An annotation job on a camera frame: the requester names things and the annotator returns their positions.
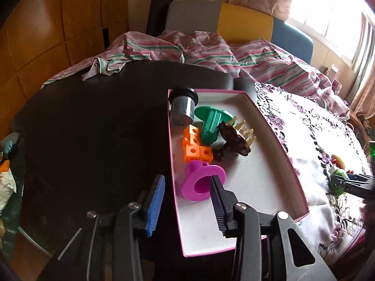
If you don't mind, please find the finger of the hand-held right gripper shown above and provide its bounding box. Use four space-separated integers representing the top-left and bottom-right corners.
340 181 375 201
347 173 375 182

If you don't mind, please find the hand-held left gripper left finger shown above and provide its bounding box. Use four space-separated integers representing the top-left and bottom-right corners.
38 174 166 281

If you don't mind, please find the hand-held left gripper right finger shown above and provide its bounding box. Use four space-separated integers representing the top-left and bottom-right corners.
210 175 337 281

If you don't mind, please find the green roller with white core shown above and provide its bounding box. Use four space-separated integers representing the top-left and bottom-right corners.
328 165 349 196

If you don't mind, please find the golden bumpy oval toy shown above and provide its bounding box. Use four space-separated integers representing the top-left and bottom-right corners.
332 154 349 167

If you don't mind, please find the magenta plastic spool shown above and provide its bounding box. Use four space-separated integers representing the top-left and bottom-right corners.
181 159 227 202

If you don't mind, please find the pink-edged white cardboard box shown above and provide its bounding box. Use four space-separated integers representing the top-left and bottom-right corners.
167 89 310 258

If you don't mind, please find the orange cube block toy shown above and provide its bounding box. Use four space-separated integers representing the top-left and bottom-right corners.
182 125 213 163

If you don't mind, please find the brown hair claw clip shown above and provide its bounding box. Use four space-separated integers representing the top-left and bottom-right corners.
212 117 256 161

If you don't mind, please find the teal green plastic spool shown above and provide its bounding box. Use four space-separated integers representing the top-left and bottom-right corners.
194 106 236 144

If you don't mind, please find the grey jar with black lid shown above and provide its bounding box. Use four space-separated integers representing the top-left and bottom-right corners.
169 88 199 126

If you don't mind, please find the pink side curtain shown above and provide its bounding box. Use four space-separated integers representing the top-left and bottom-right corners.
349 29 375 118

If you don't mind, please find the white embroidered floral tablecloth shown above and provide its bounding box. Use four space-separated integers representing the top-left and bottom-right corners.
252 82 375 270

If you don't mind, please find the pink green striped bedsheet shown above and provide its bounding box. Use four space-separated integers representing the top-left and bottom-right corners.
41 31 350 118

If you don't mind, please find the window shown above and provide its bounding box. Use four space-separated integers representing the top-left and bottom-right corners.
285 0 370 71

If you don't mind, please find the grey yellow blue headboard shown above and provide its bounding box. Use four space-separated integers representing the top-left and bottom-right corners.
164 0 314 65

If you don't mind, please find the black rolled mat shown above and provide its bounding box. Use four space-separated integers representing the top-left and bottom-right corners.
146 0 175 37

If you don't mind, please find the wooden wardrobe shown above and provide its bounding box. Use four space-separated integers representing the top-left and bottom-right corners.
0 0 129 94

